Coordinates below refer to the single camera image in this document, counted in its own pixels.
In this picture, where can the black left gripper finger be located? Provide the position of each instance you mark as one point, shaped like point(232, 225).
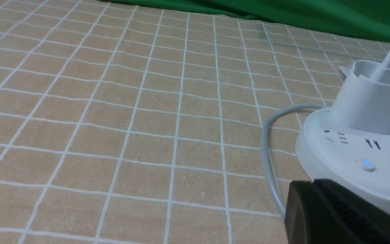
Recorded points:
point(324, 212)

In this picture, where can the white desk lamp with sockets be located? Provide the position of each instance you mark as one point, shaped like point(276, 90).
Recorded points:
point(349, 142)

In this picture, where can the green backdrop cloth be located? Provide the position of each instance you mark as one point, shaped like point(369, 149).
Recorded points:
point(364, 19)

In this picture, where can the tan checkered tablecloth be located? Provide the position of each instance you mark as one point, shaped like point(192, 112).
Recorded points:
point(124, 124)

